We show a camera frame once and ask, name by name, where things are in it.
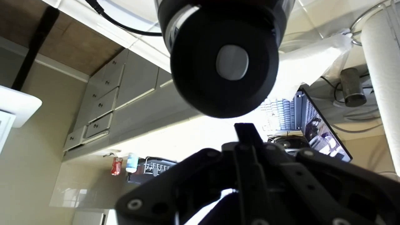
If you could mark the white drawer cabinet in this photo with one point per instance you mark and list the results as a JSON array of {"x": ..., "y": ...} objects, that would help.
[{"x": 126, "y": 98}]

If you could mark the white paper towel roll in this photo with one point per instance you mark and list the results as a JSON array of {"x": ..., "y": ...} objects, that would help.
[{"x": 382, "y": 59}]

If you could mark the metal paper towel holder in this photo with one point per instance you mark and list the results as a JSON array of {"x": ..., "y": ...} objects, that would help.
[{"x": 387, "y": 9}]

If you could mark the red container on counter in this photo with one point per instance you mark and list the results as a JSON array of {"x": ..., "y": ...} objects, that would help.
[{"x": 116, "y": 167}]

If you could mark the black glass electric kettle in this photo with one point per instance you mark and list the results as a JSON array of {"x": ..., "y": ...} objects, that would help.
[{"x": 223, "y": 54}]

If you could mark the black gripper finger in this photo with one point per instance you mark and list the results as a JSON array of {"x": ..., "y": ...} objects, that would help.
[{"x": 252, "y": 188}]

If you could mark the blue-capped bottle on counter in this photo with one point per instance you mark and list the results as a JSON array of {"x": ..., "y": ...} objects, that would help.
[{"x": 131, "y": 163}]

